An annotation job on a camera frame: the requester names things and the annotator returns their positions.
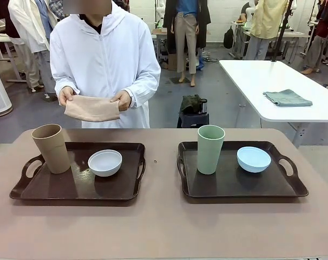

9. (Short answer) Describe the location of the black hanging backpack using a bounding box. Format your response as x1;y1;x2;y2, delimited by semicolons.
223;26;234;50

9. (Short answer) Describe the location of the tall light green cup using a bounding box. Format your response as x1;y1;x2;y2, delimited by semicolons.
197;125;226;175

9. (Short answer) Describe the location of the mannequin with yellow shirt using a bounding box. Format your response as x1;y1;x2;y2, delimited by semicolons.
245;0;289;60

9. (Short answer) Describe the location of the light blue plastic bowl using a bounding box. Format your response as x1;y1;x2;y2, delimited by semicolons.
236;146;272;173

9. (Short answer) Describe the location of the beige cloth mat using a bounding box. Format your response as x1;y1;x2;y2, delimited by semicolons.
64;94;121;123

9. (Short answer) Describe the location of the grey-green cloth mat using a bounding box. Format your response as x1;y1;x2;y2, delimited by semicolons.
263;89;313;107

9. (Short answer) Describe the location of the person's right hand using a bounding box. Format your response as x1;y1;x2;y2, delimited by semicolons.
57;87;81;107

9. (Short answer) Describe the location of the black tripod pole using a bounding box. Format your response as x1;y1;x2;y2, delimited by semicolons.
271;0;293;62

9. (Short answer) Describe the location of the person's right forearm white sleeve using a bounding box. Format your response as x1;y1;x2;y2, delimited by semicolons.
49;62;85;95

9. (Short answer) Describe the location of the tall tan plastic cup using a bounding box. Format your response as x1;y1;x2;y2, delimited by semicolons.
31;123;71;174

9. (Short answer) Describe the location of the person's left hand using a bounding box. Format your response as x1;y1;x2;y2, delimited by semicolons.
109;90;133;112

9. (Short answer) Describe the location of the mannequin with beige trousers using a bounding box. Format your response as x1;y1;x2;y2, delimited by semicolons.
163;0;211;87

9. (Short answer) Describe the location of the dark brown serving tray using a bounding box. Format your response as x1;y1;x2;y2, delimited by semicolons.
9;142;147;202
176;140;309;198

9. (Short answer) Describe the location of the white plastic bowl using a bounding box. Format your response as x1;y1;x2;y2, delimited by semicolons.
87;150;123;178

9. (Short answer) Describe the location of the white height-adjustable desk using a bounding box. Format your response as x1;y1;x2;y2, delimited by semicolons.
0;34;27;83

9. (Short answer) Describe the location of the person in white jacket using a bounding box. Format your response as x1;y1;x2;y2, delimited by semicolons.
49;0;161;129

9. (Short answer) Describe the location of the black plastic stool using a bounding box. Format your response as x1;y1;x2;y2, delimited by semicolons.
176;112;210;129

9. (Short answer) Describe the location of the dark green bag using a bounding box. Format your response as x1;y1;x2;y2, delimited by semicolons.
179;94;205;114

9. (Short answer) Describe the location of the large white table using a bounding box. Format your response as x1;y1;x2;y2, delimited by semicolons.
218;60;328;148

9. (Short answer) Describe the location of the person's left forearm white sleeve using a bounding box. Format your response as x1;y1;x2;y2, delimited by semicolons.
123;64;161;109

